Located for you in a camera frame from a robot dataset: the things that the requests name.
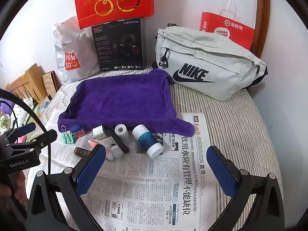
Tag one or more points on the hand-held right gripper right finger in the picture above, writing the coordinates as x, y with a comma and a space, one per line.
221, 170

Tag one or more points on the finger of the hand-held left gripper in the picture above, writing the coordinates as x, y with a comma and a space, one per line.
43, 139
25, 128

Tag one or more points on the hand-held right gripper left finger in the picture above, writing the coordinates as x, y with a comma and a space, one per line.
91, 168

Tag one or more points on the brown gold lipstick tube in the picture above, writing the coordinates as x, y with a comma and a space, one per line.
83, 152

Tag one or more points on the pink highlighter pen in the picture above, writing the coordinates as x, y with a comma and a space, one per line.
95, 144

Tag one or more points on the green binder clip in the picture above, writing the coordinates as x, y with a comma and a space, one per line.
68, 138

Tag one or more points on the small white night light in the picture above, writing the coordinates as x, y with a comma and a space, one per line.
116, 151

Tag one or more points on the small red blue bottle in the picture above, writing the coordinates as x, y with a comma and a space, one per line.
78, 131

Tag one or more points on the white charger plug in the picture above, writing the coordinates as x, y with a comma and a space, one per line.
98, 132

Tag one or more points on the black cosmetic tube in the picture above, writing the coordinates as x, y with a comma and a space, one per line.
118, 140

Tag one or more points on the white tape roll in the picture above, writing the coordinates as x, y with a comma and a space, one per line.
121, 132

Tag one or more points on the blue white bottle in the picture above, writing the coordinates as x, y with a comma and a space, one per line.
146, 139

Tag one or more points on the person's left hand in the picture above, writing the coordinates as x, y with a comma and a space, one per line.
19, 185

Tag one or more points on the floral printed bedding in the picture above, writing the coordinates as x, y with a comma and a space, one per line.
24, 105

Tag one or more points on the purple plush cushion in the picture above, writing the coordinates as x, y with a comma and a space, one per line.
6, 108

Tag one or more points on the wooden headboard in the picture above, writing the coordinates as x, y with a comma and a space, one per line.
31, 77

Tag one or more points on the brown patterned book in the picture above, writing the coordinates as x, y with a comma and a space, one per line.
49, 81

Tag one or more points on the newspaper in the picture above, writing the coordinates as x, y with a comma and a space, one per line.
156, 180

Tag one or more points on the purple towel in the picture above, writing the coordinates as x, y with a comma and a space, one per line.
120, 96

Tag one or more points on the white plastic shopping bag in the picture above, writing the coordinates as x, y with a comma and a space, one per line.
72, 38

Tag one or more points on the grey waist bag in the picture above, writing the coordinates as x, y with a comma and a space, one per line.
216, 60

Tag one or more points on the black headphone box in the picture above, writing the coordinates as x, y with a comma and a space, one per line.
108, 48

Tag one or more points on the red gift bag gold print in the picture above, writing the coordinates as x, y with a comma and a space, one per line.
84, 16

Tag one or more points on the brown wooden frame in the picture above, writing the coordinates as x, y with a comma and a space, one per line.
263, 16

